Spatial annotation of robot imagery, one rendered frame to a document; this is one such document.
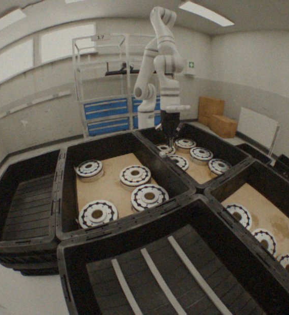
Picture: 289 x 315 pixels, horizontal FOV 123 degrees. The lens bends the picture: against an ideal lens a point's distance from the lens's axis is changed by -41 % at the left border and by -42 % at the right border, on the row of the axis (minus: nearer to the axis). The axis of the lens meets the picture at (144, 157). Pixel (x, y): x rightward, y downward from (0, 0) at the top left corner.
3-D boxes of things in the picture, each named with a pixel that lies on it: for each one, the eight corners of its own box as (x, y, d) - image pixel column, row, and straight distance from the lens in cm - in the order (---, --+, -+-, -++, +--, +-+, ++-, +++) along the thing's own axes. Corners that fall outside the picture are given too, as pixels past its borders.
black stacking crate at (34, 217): (20, 184, 74) (8, 165, 70) (72, 170, 63) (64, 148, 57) (1, 265, 54) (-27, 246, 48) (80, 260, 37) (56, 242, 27)
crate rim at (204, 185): (133, 135, 60) (133, 130, 59) (185, 126, 75) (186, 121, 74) (197, 198, 32) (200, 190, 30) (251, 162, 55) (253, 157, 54)
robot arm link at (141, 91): (140, 48, 71) (153, 51, 78) (130, 96, 76) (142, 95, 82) (155, 51, 65) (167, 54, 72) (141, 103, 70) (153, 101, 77)
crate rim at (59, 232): (66, 151, 58) (64, 146, 57) (133, 135, 60) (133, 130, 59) (62, 246, 29) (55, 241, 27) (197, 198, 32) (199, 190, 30)
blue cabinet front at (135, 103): (133, 128, 244) (131, 97, 232) (169, 123, 269) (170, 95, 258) (133, 128, 242) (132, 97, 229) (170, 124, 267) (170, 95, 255)
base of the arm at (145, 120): (136, 137, 84) (135, 111, 79) (150, 135, 87) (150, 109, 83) (141, 143, 76) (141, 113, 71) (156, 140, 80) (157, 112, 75)
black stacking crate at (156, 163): (73, 170, 63) (65, 147, 57) (134, 154, 64) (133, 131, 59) (82, 260, 37) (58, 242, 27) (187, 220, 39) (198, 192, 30)
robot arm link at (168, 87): (155, 96, 48) (180, 96, 48) (152, 53, 49) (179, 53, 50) (155, 94, 55) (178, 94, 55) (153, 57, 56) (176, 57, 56)
